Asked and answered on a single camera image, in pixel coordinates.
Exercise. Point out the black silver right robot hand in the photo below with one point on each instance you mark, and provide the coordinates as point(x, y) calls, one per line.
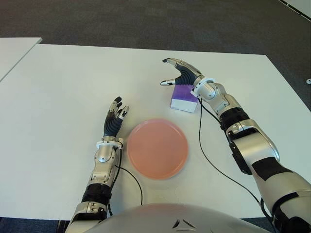
point(187, 75)

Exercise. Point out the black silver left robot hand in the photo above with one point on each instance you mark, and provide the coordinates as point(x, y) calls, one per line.
point(111, 125)

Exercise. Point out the purple tissue paper pack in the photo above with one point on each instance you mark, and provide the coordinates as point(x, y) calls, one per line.
point(182, 97)

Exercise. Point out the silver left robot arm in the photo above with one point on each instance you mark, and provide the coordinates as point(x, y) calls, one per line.
point(104, 155)

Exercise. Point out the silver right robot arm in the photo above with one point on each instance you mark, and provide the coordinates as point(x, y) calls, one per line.
point(255, 145)

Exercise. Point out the pink round plate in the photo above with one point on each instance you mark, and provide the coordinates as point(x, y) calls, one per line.
point(158, 148)

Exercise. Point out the silver robot torso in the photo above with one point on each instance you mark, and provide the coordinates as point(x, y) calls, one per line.
point(158, 218)

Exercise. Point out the white side table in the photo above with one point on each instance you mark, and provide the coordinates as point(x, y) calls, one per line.
point(12, 51)

